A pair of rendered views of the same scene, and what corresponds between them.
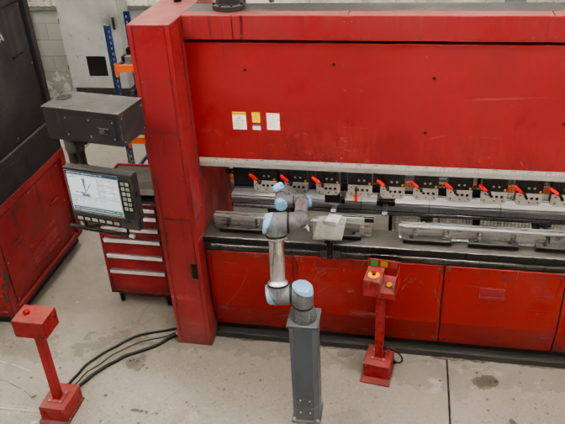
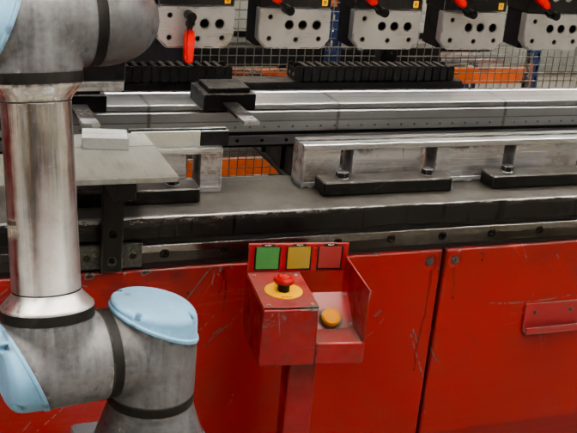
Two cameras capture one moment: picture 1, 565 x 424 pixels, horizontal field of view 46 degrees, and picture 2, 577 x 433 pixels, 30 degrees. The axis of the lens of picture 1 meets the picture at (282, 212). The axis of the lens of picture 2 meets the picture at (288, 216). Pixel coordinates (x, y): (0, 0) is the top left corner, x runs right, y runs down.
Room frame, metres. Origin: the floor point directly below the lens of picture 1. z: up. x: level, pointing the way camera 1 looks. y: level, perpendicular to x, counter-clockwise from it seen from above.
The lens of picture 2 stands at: (1.87, 0.50, 1.61)
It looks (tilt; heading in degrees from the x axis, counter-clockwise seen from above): 21 degrees down; 325
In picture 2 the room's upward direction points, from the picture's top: 5 degrees clockwise
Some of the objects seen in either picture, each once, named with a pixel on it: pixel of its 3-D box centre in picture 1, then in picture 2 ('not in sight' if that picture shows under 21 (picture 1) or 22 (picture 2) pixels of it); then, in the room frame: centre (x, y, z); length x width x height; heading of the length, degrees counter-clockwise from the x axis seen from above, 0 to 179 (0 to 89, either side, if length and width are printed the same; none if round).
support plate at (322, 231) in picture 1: (330, 228); (112, 157); (3.59, -0.29, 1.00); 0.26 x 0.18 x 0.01; 167
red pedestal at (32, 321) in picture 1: (47, 363); not in sight; (3.14, 1.50, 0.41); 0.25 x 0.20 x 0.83; 167
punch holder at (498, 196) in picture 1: (493, 188); (546, 9); (3.52, -1.28, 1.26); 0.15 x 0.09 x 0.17; 77
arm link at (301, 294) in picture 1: (301, 294); (148, 343); (3.01, -0.08, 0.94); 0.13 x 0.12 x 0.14; 85
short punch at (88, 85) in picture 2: (332, 198); (98, 66); (3.73, -0.33, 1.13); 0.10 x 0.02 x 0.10; 77
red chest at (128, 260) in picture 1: (145, 236); not in sight; (4.40, 1.06, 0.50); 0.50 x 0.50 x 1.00; 77
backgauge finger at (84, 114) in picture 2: (335, 201); (80, 104); (3.89, -0.36, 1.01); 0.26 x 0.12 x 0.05; 167
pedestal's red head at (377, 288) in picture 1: (381, 278); (305, 302); (3.36, -0.59, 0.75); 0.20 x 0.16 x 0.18; 70
